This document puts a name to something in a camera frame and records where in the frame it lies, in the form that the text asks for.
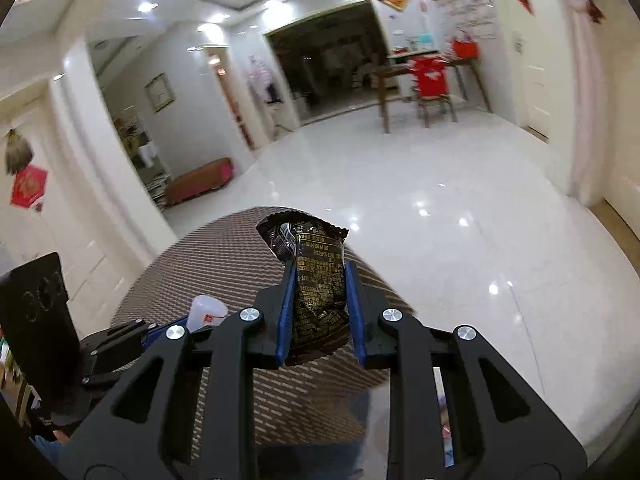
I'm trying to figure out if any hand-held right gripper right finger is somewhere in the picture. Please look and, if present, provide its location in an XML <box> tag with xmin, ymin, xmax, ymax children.
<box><xmin>345</xmin><ymin>261</ymin><xmax>586</xmax><ymax>480</ymax></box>

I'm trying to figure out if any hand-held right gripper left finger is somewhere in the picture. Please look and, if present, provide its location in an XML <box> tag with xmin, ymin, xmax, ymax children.
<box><xmin>59</xmin><ymin>262</ymin><xmax>298</xmax><ymax>480</ymax></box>

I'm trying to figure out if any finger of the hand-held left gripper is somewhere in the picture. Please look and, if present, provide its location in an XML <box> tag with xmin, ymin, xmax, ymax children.
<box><xmin>142</xmin><ymin>317</ymin><xmax>193</xmax><ymax>348</ymax></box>

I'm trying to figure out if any black gold-print snack wrapper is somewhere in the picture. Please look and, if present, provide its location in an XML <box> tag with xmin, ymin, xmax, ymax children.
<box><xmin>256</xmin><ymin>214</ymin><xmax>349</xmax><ymax>366</ymax></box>

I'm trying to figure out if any white plastic cup red label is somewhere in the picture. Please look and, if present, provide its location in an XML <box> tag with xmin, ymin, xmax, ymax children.
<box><xmin>189</xmin><ymin>296</ymin><xmax>228</xmax><ymax>333</ymax></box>

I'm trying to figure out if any round brown dotted table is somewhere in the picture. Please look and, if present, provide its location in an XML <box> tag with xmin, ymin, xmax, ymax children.
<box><xmin>110</xmin><ymin>206</ymin><xmax>416</xmax><ymax>480</ymax></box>

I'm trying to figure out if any red square door poster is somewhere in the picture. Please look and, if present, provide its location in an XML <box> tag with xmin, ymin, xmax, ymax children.
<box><xmin>10</xmin><ymin>164</ymin><xmax>49</xmax><ymax>209</ymax></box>

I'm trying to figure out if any hanging straw fan ornament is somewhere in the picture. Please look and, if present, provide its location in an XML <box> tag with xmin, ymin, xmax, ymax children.
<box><xmin>4</xmin><ymin>129</ymin><xmax>35</xmax><ymax>175</ymax></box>

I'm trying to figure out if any white clothes rack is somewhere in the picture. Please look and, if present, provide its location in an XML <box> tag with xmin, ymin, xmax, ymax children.
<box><xmin>112</xmin><ymin>110</ymin><xmax>168</xmax><ymax>201</ymax></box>

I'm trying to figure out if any wooden chair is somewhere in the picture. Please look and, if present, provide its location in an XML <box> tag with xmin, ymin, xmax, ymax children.
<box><xmin>410</xmin><ymin>57</ymin><xmax>458</xmax><ymax>128</ymax></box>

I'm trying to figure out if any hanging white garment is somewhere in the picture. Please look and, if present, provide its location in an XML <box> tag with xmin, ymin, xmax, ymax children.
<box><xmin>247</xmin><ymin>55</ymin><xmax>276</xmax><ymax>106</ymax></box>

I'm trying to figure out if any wooden dining table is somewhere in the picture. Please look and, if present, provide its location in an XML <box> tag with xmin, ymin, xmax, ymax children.
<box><xmin>372</xmin><ymin>57</ymin><xmax>493</xmax><ymax>133</ymax></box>

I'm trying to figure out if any red shirt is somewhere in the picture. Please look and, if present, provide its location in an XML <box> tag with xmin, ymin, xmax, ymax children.
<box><xmin>410</xmin><ymin>57</ymin><xmax>451</xmax><ymax>97</ymax></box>

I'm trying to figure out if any red bag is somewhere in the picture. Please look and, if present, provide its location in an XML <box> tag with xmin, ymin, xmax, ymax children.
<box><xmin>452</xmin><ymin>37</ymin><xmax>481</xmax><ymax>59</ymax></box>

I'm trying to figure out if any framed wall picture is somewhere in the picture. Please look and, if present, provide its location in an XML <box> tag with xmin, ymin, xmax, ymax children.
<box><xmin>145</xmin><ymin>73</ymin><xmax>175</xmax><ymax>113</ymax></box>

